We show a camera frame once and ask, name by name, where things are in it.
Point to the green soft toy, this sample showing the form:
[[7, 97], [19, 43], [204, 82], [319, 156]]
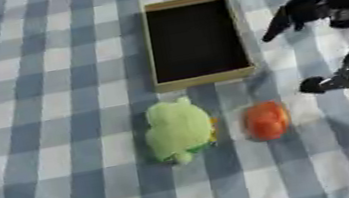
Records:
[[178, 130]]

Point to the orange toy fruit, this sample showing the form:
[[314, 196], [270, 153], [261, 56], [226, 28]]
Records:
[[266, 120]]

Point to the tan cardboard box black inside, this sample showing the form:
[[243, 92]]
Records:
[[196, 39]]

